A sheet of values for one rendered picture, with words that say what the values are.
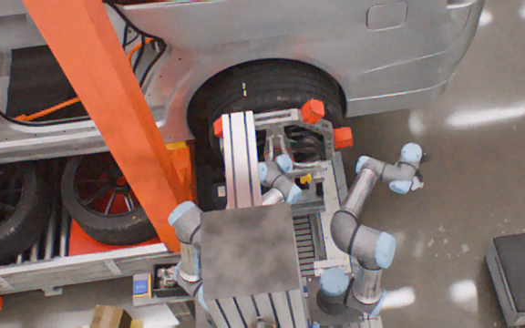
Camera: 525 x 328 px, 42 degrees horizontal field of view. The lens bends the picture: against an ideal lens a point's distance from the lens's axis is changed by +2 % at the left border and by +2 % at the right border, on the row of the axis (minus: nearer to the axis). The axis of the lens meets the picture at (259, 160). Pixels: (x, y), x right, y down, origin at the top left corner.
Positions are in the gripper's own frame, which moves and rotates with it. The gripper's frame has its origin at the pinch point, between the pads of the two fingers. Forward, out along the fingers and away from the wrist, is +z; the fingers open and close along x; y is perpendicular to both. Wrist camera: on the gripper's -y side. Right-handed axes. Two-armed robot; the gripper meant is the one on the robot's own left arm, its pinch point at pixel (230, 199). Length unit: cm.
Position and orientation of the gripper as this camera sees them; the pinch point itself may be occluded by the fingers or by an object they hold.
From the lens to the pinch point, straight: 298.3
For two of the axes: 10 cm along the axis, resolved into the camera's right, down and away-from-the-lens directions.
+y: 7.0, 6.9, 1.6
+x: 2.9, -4.9, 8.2
